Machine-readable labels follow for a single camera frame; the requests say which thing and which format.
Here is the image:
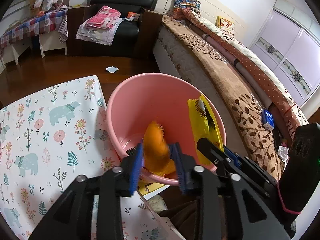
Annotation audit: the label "orange plastic wrapper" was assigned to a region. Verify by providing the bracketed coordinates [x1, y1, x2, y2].
[143, 121, 176, 177]

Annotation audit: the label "yellow book under table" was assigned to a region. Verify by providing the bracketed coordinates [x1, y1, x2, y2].
[138, 180, 170, 200]

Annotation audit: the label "blue tissue pack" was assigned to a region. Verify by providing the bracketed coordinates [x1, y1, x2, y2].
[261, 109, 274, 131]

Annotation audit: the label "pink plastic bucket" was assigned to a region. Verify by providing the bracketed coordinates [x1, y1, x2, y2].
[106, 72, 227, 186]

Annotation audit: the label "orange rolled quilt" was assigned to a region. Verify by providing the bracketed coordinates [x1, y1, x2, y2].
[182, 9, 309, 138]

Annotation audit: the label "white paper scrap on floor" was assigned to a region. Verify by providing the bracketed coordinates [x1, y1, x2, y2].
[105, 66, 119, 74]

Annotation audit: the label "floral bear tablecloth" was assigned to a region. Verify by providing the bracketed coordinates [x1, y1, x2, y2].
[0, 75, 186, 240]

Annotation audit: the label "black leather armchair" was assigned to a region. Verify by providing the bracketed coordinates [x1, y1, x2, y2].
[67, 0, 162, 58]

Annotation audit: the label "bed with brown blanket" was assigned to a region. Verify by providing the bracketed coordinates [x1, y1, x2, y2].
[152, 0, 310, 181]

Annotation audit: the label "white folded cloth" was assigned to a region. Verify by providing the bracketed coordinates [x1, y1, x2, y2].
[75, 18, 125, 46]

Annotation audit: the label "lilac wardrobe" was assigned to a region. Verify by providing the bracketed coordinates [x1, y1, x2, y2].
[251, 0, 319, 106]

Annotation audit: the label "yellow floral pillow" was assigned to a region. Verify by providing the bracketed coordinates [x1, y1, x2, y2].
[216, 16, 235, 37]

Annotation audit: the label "pink folded clothes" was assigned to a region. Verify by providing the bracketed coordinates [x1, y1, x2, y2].
[85, 5, 121, 29]

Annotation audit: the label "colourful patterned pillow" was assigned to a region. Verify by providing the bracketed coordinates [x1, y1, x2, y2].
[172, 0, 201, 20]

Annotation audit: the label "plaid covered side table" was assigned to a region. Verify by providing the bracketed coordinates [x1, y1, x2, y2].
[1, 9, 68, 65]

